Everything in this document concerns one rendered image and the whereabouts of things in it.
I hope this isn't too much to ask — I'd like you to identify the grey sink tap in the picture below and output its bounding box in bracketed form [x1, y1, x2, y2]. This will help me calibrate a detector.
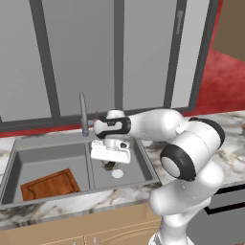
[78, 92, 96, 138]

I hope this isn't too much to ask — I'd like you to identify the grey dishwasher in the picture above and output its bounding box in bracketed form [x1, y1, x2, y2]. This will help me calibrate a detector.
[186, 183, 245, 245]

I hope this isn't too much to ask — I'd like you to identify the grey kitchen sink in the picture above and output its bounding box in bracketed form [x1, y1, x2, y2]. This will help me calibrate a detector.
[0, 131, 161, 209]

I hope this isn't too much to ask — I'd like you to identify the grey framed window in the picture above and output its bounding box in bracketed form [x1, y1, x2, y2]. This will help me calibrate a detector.
[0, 0, 221, 132]

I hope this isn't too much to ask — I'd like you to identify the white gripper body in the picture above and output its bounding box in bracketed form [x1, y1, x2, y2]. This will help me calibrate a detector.
[90, 140, 133, 165]

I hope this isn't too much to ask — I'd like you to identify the tan cabinet door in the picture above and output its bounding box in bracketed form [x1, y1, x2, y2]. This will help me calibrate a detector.
[83, 204, 165, 245]
[0, 223, 86, 245]

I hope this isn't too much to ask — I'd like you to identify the brown wall cabinet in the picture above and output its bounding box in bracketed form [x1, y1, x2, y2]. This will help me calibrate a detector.
[212, 0, 245, 62]

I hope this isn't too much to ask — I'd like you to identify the white sink drain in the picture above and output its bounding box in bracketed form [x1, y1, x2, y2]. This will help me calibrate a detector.
[111, 168, 124, 179]

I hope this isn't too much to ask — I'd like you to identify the brown wooden cutting board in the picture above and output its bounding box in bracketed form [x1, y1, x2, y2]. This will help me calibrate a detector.
[19, 167, 81, 202]

